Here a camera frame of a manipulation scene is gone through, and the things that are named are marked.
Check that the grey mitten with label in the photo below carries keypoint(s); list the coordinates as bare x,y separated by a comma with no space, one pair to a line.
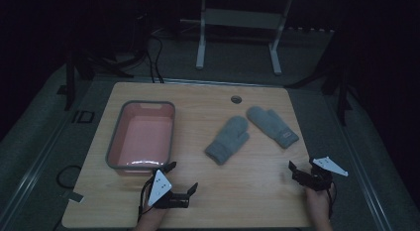
271,125

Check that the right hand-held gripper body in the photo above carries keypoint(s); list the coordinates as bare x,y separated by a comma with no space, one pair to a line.
319,175

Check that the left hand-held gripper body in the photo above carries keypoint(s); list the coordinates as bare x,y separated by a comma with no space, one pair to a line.
159,187

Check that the pink bin with grey rim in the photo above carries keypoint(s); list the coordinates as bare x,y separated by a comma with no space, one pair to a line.
142,138

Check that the white metal stand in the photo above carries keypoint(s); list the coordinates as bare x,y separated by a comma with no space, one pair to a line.
242,24

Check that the plain grey mitten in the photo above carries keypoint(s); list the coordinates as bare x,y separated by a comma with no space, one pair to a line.
228,139

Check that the person's right hand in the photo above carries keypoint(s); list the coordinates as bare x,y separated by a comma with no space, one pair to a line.
317,198

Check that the black tripod stand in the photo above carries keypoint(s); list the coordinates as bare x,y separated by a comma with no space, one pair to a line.
336,82
99,64

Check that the person's left hand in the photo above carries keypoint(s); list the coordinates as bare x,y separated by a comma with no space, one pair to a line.
152,213

